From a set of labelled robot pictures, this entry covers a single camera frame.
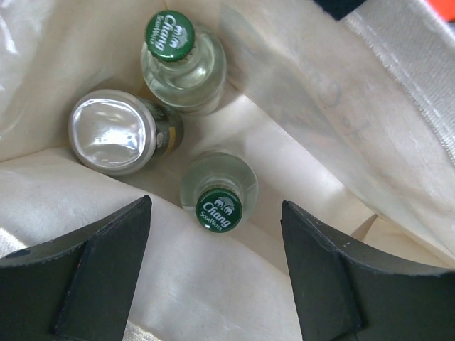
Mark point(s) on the far clear glass bottle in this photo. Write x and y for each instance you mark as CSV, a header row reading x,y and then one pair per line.
x,y
183,63

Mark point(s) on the orange cloth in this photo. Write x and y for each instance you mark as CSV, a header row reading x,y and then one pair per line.
x,y
444,8

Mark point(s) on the dark soda can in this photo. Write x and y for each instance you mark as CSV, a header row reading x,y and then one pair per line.
x,y
116,133

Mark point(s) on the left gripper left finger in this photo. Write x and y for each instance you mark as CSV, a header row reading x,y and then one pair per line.
x,y
79,286

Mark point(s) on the cream canvas tote bag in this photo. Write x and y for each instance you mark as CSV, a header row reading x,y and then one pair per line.
x,y
352,120

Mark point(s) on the clear glass bottle green cap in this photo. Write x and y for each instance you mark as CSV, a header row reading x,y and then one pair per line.
x,y
220,189

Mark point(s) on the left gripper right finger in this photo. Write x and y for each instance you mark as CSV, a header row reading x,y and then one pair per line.
x,y
347,290

